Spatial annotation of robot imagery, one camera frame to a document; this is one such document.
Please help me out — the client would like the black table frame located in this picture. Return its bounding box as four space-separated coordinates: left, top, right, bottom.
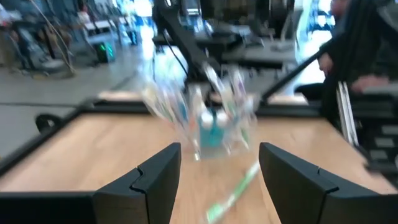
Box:
0 93 326 177

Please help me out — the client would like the computer with green light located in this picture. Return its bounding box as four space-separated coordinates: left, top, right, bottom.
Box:
93 40 118 64

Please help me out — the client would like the clear acrylic toothbrush holder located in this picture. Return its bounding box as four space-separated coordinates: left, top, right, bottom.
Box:
183 102 252 161

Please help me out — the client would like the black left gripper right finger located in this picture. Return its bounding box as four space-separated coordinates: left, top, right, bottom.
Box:
259 141 381 224

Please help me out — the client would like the black slotted bracket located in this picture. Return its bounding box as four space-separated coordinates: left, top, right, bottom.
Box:
354 90 398 189

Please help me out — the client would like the person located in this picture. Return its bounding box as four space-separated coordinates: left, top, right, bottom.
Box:
294 0 398 122

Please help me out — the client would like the silver aluminium rail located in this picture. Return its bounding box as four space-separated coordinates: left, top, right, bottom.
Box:
336 80 359 147

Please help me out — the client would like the black diagonal frame brace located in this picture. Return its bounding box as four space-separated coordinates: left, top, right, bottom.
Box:
261 48 326 101

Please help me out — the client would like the person's hand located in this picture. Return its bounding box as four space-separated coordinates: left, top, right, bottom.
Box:
350 75 391 94
317 52 335 78

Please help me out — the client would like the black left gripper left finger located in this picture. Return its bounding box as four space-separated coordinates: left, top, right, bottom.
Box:
92 142 182 224

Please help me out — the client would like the black loop handle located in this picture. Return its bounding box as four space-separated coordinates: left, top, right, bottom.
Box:
35 113 65 134

